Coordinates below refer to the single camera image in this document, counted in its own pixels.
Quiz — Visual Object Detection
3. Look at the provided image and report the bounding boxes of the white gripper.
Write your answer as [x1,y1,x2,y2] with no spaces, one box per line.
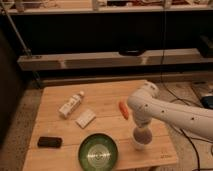
[135,122,150,133]

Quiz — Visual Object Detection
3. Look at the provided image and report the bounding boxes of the white ceramic cup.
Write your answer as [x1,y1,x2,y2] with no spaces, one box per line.
[132,127,152,150]

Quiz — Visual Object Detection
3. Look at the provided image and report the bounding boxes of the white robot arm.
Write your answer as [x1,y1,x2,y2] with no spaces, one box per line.
[127,81,213,141]

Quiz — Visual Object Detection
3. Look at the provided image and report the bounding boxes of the green ceramic bowl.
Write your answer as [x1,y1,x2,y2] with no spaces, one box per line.
[78,133,118,171]

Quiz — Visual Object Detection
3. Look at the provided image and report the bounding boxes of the orange carrot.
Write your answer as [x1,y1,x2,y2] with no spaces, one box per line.
[119,101,129,119]

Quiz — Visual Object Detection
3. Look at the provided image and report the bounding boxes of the wooden table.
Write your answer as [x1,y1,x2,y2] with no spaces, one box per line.
[22,79,179,171]

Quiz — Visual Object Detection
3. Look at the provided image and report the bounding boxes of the white plastic bottle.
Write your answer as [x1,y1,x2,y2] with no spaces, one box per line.
[59,91,85,118]

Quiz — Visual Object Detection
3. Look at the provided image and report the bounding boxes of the black object on shelf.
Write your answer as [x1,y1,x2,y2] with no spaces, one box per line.
[118,46,146,56]

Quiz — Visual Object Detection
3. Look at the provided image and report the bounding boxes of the white lower shelf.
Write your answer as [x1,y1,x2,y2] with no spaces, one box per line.
[17,49,213,71]

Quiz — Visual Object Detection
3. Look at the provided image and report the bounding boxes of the white shelf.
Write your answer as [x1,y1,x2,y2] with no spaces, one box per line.
[0,0,213,14]
[17,49,213,71]

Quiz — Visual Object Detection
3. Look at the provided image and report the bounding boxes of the white upper shelf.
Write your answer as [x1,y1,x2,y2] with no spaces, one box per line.
[0,0,213,14]

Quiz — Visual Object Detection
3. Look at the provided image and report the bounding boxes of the metal diagonal pole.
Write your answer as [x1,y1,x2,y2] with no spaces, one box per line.
[0,0,42,89]

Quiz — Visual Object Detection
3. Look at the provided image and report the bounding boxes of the black cable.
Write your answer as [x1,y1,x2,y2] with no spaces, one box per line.
[159,76,213,171]

